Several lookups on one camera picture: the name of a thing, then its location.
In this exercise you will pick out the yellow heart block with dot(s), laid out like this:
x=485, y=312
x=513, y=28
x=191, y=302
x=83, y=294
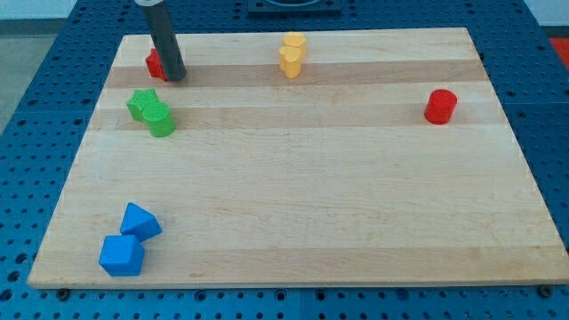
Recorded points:
x=290, y=61

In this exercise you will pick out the light wooden board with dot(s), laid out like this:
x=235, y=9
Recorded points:
x=333, y=178

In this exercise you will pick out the yellow pentagon block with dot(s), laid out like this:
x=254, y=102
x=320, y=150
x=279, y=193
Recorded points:
x=296, y=40

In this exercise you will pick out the green cylinder block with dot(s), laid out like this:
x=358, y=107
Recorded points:
x=158, y=118

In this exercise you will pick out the green star block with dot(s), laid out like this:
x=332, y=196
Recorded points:
x=139, y=100

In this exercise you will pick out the blue triangle block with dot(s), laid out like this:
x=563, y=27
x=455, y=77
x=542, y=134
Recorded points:
x=140, y=223

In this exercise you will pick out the red star block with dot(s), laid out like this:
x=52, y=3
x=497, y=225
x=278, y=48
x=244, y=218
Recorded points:
x=154, y=65

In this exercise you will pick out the red cylinder block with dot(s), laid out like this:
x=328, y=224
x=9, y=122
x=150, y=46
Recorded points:
x=440, y=107

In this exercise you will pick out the blue cube block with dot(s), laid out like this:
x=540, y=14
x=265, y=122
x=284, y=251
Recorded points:
x=122, y=255

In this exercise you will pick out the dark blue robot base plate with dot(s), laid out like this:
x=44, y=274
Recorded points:
x=258, y=8

